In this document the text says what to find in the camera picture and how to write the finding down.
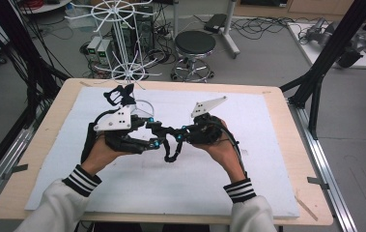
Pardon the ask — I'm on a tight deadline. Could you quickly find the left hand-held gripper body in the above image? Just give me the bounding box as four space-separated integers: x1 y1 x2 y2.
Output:
93 103 152 155

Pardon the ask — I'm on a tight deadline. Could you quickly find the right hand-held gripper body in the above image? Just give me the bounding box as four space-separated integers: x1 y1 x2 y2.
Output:
184 95 229 146

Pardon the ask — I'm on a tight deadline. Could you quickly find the black bow tie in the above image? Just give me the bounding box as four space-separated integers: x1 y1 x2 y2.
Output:
102 82 137 107
144 119 185 164

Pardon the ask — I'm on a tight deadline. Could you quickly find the white wire display rack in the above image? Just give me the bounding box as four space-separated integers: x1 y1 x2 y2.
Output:
64 0 163 120

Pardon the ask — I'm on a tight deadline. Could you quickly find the person's right hand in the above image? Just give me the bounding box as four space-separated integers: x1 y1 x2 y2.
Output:
191 117 248 184

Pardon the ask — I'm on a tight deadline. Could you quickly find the person's left hand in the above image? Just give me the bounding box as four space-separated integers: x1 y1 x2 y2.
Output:
79 132 125 178

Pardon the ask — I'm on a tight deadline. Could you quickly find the white foam mat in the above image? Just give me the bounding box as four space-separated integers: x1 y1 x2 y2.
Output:
24 85 301 219

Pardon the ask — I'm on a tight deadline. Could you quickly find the grey power supply unit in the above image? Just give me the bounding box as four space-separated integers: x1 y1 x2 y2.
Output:
86 35 103 63
96 39 115 66

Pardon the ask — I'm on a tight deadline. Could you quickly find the black round stool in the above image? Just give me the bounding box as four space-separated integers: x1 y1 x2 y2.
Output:
169 30 218 84

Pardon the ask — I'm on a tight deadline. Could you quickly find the black computer tower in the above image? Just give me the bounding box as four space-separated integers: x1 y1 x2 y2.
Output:
110 14 155 56

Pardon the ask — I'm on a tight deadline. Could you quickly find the black flat box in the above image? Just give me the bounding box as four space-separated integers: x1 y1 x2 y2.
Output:
203 13 229 34

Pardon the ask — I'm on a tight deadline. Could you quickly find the grey metal clamp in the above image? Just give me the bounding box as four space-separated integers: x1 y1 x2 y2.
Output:
1 162 30 181
306 176 330 190

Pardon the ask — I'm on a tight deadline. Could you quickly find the thin wooden stick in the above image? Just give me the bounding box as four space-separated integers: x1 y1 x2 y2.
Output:
294 194 320 222

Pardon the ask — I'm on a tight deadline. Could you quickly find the white platform board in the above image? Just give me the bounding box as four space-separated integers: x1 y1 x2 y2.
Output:
286 21 366 71

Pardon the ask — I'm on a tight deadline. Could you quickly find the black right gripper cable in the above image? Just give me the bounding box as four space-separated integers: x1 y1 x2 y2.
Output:
213 120 248 178

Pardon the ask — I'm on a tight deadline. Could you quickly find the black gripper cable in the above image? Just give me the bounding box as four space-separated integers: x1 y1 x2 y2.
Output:
213 120 248 178
79 108 121 164

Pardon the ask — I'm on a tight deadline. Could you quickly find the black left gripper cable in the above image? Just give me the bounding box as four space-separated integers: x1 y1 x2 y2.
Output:
79 108 121 164

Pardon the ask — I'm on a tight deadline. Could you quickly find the white stand post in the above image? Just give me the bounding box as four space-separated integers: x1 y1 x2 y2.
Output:
220 0 241 60

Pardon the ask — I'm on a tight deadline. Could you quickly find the black metal frame stand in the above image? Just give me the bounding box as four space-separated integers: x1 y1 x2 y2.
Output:
279 0 366 141
0 0 72 128

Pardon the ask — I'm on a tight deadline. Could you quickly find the bundle of black floor cables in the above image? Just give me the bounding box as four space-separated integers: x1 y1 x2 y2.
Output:
231 14 301 43

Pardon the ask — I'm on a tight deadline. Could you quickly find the aluminium rail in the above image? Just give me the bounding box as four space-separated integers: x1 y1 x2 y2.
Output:
288 99 359 232
0 105 48 215

